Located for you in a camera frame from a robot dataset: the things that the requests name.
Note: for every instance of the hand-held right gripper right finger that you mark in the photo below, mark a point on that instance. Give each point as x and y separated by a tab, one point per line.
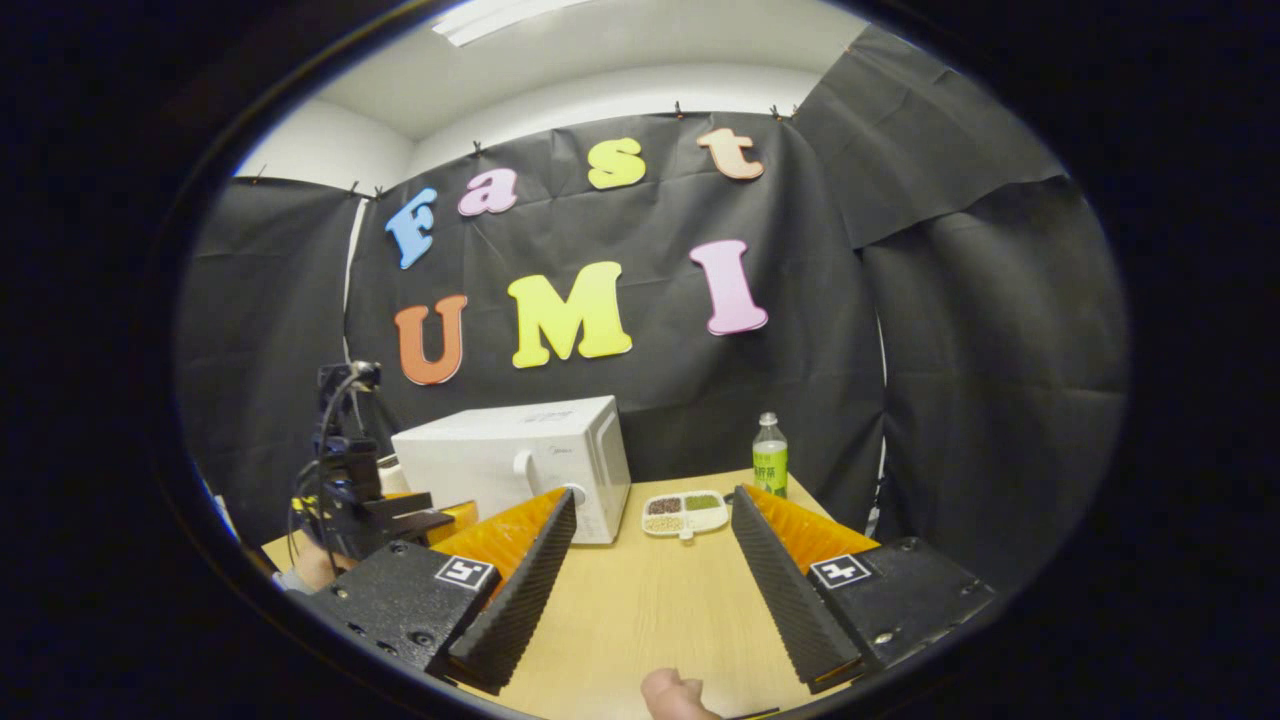
780	600

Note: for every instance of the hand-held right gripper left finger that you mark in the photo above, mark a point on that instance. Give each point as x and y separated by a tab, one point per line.
520	600

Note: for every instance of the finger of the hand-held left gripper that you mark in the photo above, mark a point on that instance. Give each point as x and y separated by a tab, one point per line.
420	515

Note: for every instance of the white microwave oven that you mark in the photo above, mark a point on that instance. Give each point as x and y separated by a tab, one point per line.
500	460

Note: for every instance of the green label drink bottle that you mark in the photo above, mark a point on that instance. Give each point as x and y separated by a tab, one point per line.
770	465

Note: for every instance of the white divided dish of beans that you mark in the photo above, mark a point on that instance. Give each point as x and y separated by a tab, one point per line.
665	522

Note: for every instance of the row of black cloth clips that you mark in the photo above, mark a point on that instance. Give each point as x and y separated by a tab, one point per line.
678	108

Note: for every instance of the large ceiling light panel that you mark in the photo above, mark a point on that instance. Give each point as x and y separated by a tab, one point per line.
500	18

